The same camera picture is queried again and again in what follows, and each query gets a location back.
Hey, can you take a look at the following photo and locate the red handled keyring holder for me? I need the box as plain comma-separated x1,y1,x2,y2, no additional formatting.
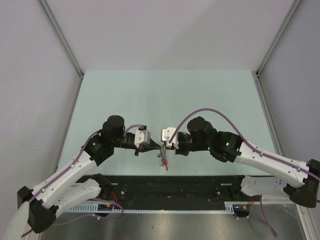
158,144,169,171

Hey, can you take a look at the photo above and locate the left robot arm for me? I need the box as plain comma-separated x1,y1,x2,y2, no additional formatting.
17,115,161,234

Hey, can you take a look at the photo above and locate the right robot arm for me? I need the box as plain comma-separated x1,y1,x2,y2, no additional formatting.
161,116,320,208

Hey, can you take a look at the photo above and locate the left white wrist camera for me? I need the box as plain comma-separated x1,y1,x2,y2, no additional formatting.
134,125,151,148

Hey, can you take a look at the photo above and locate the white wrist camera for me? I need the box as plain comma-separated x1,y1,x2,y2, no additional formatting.
134,125,151,148
161,127,179,149

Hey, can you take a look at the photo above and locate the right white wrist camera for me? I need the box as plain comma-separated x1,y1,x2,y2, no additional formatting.
161,127,179,149

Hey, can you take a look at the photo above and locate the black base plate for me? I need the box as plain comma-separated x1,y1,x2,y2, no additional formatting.
98,175,260,212

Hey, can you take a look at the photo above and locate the slotted cable duct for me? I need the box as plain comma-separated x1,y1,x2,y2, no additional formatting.
66,201,251,215

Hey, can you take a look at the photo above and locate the left aluminium frame post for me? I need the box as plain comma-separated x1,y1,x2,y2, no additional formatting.
37,0,85,78

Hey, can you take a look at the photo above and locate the aluminium frame post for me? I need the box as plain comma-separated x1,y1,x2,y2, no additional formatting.
37,0,85,78
255,0,304,78

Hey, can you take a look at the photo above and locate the right aluminium frame post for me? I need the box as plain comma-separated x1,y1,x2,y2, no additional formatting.
255,0,304,78

